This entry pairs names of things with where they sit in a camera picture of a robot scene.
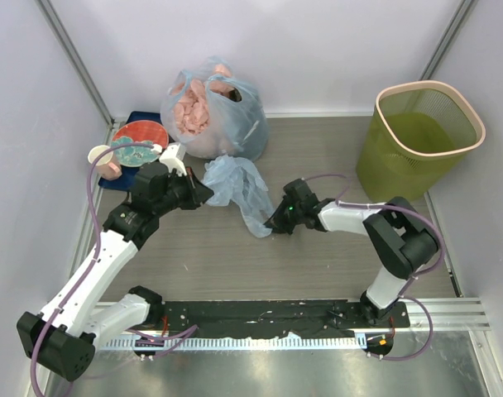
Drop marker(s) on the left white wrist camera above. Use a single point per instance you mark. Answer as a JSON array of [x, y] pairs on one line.
[[172, 157]]

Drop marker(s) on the dark blue mat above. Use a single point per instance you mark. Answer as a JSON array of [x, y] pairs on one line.
[[124, 182]]

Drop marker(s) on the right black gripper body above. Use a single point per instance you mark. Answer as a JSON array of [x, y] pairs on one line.
[[293, 217]]

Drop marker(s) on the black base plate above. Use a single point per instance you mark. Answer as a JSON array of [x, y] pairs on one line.
[[267, 319]]

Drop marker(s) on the green trash bin pink rim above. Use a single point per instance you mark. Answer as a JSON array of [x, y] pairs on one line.
[[418, 132]]

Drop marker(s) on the white slotted cable duct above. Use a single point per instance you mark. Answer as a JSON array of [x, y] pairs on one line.
[[128, 342]]

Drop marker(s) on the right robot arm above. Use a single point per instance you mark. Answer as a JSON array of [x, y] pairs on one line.
[[407, 244]]

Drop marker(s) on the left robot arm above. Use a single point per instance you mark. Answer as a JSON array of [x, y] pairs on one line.
[[64, 336]]

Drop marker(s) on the bag filled with pink trash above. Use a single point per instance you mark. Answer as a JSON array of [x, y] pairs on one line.
[[212, 113]]

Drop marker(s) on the pink paper cup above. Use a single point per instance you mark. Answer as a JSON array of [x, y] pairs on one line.
[[108, 166]]

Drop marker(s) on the blue plastic bag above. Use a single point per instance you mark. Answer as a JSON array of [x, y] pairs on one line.
[[237, 180]]

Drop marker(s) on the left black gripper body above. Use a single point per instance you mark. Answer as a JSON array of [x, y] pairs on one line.
[[179, 193]]

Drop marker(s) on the red floral plate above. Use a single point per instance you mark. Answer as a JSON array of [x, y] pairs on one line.
[[144, 131]]

